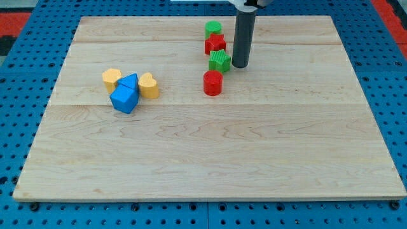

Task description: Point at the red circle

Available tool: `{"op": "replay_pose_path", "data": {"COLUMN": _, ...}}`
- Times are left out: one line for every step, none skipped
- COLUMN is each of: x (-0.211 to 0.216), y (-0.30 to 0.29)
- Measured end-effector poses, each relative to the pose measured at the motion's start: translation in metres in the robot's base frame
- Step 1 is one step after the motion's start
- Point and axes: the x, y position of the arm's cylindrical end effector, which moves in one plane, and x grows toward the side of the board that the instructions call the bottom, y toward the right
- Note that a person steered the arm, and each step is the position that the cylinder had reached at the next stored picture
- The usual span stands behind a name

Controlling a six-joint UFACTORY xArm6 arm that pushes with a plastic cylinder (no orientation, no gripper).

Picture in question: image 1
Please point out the red star block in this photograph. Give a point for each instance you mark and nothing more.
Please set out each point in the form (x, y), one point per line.
(215, 42)

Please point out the green star block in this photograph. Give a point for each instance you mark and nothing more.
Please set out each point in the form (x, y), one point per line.
(219, 61)

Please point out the blue cube block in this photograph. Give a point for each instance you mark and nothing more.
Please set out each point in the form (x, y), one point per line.
(124, 99)

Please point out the grey cylindrical pointer rod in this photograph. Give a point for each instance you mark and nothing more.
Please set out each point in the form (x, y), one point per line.
(244, 28)

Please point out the blue triangle block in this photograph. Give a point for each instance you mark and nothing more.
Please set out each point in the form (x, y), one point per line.
(130, 81)

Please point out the red cylinder block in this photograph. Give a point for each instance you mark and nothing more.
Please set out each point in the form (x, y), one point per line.
(212, 82)

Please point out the yellow heart block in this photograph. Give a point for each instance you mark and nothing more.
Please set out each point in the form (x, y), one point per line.
(148, 86)

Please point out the green cylinder block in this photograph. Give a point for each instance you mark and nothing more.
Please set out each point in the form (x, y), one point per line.
(212, 27)

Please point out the yellow hexagon block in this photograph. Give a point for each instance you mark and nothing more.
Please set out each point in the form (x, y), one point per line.
(110, 78)

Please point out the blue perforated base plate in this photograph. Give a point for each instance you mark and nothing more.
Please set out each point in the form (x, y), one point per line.
(31, 68)

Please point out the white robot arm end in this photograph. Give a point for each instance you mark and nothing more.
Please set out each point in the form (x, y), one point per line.
(249, 6)

